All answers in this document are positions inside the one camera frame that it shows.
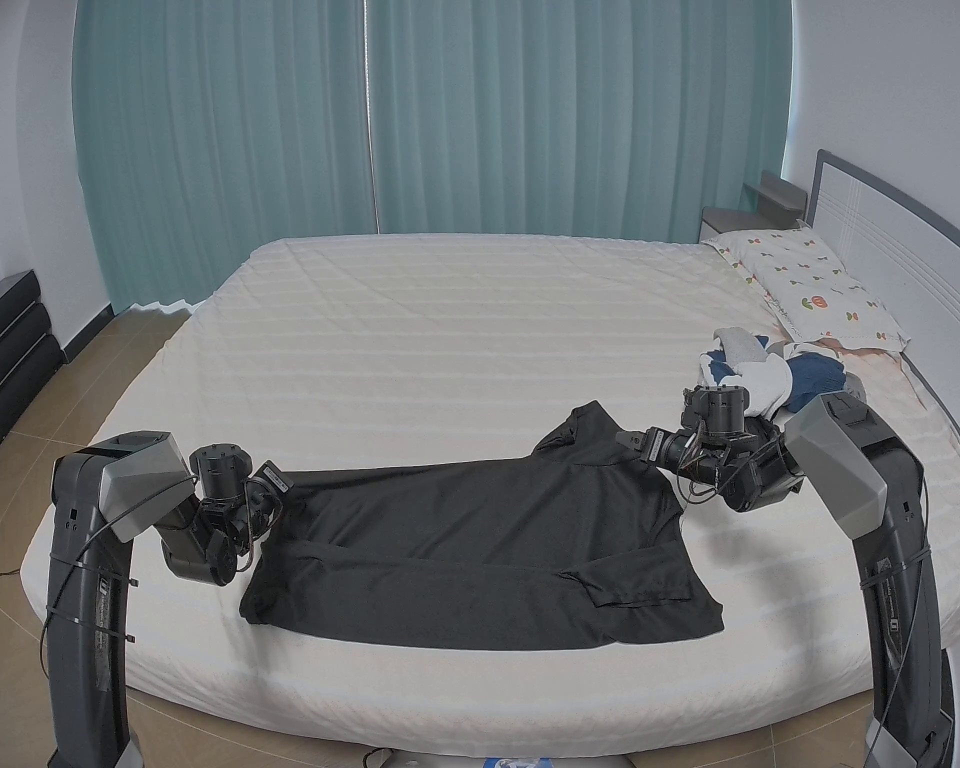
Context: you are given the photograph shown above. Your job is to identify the grey bedside table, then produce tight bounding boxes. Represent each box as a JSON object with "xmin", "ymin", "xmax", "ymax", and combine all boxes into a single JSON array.
[{"xmin": 699, "ymin": 169, "xmax": 809, "ymax": 243}]

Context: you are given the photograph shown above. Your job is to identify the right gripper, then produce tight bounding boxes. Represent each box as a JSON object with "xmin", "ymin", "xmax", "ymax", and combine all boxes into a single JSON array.
[{"xmin": 615, "ymin": 425, "xmax": 707, "ymax": 476}]

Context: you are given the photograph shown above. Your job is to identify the white printed pillow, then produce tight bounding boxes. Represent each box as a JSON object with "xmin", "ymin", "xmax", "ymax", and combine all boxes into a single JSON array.
[{"xmin": 701, "ymin": 227, "xmax": 911, "ymax": 354}]

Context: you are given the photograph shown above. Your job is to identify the black chest of drawers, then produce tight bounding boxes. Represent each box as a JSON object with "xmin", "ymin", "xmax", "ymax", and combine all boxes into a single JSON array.
[{"xmin": 0, "ymin": 270, "xmax": 65, "ymax": 444}]

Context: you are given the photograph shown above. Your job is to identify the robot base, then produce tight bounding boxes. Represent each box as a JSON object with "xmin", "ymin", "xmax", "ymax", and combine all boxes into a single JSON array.
[{"xmin": 363, "ymin": 750, "xmax": 601, "ymax": 768}]

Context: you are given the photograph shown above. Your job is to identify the black cable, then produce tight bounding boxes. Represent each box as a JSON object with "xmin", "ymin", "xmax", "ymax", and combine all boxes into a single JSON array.
[{"xmin": 672, "ymin": 453, "xmax": 723, "ymax": 505}]

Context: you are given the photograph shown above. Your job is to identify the pile of clothes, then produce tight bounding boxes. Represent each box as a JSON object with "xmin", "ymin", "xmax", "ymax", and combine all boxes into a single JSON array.
[{"xmin": 697, "ymin": 326, "xmax": 869, "ymax": 451}]

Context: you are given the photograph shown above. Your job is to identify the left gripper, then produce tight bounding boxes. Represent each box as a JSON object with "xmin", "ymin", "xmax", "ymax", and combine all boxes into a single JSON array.
[{"xmin": 245, "ymin": 480, "xmax": 285, "ymax": 538}]

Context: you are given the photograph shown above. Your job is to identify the black T-shirt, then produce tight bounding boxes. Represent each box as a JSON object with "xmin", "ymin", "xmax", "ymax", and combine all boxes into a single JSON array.
[{"xmin": 238, "ymin": 399, "xmax": 727, "ymax": 652}]

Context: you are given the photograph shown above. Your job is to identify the blue-green curtain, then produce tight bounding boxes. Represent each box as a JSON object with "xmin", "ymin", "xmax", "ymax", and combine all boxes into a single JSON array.
[
  {"xmin": 366, "ymin": 0, "xmax": 797, "ymax": 245},
  {"xmin": 71, "ymin": 0, "xmax": 381, "ymax": 312}
]

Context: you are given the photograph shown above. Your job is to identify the bed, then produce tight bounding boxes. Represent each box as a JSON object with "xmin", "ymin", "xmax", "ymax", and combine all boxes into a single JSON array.
[{"xmin": 21, "ymin": 148, "xmax": 960, "ymax": 747}]

